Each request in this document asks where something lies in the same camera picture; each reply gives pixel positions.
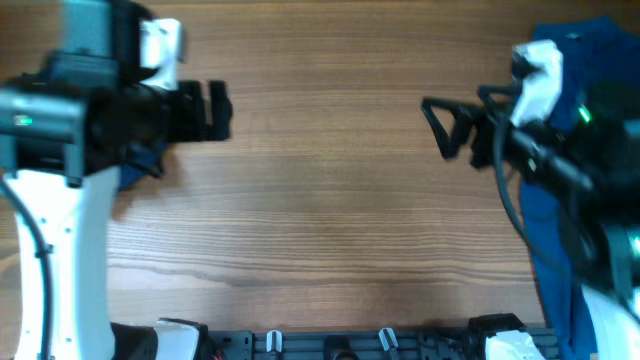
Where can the blue polo shirt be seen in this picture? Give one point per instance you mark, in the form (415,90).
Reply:
(593,50)

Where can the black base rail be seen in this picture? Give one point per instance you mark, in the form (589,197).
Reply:
(424,344)

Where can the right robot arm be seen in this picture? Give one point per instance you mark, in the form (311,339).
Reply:
(593,172)

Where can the folded navy blue shorts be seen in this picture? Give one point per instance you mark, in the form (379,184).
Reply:
(140,162)

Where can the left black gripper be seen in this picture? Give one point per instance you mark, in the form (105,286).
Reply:
(220,112)

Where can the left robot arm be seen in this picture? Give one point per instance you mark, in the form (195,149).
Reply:
(107,100)

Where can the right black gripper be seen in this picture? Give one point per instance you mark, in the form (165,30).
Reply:
(466,116)

